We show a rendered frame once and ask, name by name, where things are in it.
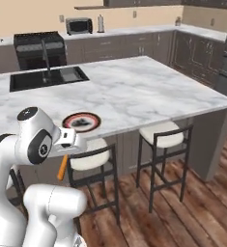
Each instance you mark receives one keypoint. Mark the black sink basin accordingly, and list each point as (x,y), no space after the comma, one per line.
(28,80)

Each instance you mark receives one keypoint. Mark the black stool with white cushion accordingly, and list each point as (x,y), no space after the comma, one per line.
(164,133)
(89,157)

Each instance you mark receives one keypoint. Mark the black sink tap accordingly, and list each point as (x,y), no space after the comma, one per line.
(46,58)

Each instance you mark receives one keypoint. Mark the wooden wall shelf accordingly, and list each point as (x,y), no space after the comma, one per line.
(89,7)

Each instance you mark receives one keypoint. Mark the small grey jar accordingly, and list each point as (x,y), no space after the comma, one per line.
(178,21)

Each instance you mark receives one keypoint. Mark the grey kitchen island base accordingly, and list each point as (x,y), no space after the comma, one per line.
(208,144)

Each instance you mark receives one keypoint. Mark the paper towel roll holder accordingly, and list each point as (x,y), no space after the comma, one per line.
(100,24)

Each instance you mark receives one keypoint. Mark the black stove with oven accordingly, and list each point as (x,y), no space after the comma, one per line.
(37,51)

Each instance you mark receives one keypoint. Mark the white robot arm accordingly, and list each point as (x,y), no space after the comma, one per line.
(8,180)

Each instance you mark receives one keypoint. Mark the dark brown base cupboard run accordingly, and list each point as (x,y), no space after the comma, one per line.
(198,58)

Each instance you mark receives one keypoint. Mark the grey base cupboard run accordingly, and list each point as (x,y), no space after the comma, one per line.
(118,48)

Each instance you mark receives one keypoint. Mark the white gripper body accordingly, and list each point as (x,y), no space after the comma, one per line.
(79,144)

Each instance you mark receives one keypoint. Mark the dark upper cupboard run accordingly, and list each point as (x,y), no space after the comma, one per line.
(169,2)

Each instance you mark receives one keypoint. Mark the round plate with red rim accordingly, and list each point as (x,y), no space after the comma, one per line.
(81,122)

